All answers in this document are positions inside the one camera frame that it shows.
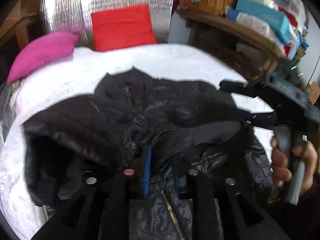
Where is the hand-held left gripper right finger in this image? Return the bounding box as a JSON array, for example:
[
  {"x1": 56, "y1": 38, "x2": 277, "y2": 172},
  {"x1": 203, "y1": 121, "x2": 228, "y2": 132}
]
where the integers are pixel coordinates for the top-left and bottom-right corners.
[{"x1": 175, "y1": 156, "x2": 292, "y2": 240}]

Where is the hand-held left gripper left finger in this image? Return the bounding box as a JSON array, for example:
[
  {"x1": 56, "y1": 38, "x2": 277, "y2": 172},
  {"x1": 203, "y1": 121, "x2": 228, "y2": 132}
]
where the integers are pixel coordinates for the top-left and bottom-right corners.
[{"x1": 31, "y1": 145, "x2": 153, "y2": 240}]

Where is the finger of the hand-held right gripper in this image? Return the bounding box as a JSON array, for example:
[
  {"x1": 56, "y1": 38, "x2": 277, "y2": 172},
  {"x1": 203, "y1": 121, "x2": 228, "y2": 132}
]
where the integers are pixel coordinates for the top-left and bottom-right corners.
[
  {"x1": 237, "y1": 110, "x2": 278, "y2": 130},
  {"x1": 219, "y1": 80, "x2": 270, "y2": 98}
]

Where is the black puffer jacket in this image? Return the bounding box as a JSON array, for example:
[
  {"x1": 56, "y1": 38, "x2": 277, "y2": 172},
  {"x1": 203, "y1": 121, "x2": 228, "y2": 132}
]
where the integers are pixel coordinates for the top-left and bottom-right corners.
[{"x1": 22, "y1": 66, "x2": 274, "y2": 240}]

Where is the person's right forearm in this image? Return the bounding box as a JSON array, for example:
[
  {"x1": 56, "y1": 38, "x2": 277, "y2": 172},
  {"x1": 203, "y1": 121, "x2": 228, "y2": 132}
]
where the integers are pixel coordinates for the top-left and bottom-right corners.
[{"x1": 267, "y1": 185, "x2": 320, "y2": 240}]

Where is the person's right hand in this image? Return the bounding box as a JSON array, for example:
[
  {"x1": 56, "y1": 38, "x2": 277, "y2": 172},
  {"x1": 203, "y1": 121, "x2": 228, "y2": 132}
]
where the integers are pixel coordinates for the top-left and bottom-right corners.
[{"x1": 271, "y1": 137, "x2": 318, "y2": 195}]

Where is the cardboard box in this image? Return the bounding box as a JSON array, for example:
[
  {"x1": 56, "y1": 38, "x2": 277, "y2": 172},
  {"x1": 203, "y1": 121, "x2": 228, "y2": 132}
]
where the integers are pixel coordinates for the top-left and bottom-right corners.
[{"x1": 306, "y1": 80, "x2": 320, "y2": 105}]

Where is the wooden shelf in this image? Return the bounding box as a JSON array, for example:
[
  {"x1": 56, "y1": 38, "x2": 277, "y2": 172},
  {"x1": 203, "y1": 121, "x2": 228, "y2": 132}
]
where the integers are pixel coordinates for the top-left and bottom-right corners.
[{"x1": 176, "y1": 7, "x2": 307, "y2": 80}]

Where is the white fluffy blanket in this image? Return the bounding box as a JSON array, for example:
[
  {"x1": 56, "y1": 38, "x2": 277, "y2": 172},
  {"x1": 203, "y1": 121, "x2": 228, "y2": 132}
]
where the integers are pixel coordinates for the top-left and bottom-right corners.
[{"x1": 0, "y1": 43, "x2": 275, "y2": 239}]

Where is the light blue box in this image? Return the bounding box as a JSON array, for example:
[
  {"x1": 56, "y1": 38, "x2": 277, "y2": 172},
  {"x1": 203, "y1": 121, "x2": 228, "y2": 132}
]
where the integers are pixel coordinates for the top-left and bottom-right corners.
[{"x1": 235, "y1": 0, "x2": 292, "y2": 37}]

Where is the red cushion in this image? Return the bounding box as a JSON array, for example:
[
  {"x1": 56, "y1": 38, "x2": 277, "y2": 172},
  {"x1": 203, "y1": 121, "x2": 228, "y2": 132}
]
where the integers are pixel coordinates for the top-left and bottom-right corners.
[{"x1": 91, "y1": 4, "x2": 157, "y2": 51}]

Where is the silver foil insulation sheet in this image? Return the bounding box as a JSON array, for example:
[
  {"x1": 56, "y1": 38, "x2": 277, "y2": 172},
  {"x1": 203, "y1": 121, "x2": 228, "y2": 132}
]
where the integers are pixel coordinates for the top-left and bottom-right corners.
[{"x1": 40, "y1": 0, "x2": 177, "y2": 44}]

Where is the pink cushion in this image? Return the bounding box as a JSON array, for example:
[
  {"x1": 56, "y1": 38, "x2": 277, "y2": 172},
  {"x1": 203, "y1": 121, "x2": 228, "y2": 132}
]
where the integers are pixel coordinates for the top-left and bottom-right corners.
[{"x1": 6, "y1": 32, "x2": 80, "y2": 84}]

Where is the wooden chair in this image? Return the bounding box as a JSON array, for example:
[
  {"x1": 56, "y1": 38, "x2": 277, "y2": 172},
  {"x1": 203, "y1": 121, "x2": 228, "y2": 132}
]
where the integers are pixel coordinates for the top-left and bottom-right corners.
[{"x1": 0, "y1": 0, "x2": 42, "y2": 53}]

